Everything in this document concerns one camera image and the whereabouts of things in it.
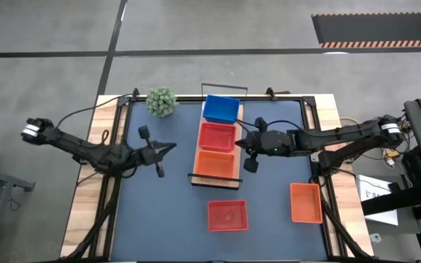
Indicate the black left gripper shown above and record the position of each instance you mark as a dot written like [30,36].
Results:
[139,156]

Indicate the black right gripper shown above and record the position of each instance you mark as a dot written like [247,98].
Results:
[272,143]

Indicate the red plastic slotted basket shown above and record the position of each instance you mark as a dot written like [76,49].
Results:
[228,216]
[217,137]

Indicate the orange plastic slotted basket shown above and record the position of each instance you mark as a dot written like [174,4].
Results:
[215,163]
[306,204]

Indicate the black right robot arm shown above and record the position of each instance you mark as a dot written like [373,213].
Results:
[342,135]

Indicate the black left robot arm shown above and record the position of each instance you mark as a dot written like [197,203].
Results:
[86,151]

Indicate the black right gripper side block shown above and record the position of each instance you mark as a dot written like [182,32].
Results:
[250,165]

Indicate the black gripper side block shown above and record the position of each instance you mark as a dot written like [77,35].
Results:
[250,165]
[143,132]

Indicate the black left gripper side block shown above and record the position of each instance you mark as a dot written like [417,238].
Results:
[143,132]

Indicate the green artificial plant grey pot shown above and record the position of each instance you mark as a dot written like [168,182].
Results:
[162,101]

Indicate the white paper sheet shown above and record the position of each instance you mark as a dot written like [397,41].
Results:
[364,184]

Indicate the small white device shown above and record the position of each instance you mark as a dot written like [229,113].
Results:
[375,238]

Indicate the black metal beam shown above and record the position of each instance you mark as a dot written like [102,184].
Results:
[397,201]

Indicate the black hazard-striped floor mat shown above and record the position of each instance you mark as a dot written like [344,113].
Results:
[378,29]

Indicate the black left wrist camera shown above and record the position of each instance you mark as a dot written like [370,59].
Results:
[160,171]

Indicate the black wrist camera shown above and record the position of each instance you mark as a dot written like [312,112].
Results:
[160,171]
[261,123]

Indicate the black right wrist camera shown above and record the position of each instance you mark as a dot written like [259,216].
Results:
[261,123]

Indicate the wooden shelf with black frame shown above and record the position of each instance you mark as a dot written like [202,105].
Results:
[214,182]

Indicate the black metal table frame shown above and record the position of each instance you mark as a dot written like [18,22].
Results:
[186,99]

